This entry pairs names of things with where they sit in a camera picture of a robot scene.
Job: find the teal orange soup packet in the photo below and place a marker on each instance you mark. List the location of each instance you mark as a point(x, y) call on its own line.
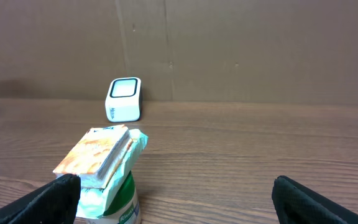
point(102, 159)

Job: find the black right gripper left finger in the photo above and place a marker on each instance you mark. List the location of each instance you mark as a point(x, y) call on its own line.
point(53, 203)

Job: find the white barcode scanner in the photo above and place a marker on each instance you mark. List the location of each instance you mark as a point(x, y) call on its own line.
point(123, 102)

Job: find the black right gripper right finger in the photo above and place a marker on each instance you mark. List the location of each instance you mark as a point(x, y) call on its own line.
point(296, 204)

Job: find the green white cup container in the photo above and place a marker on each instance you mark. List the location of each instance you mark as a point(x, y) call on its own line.
point(124, 209)

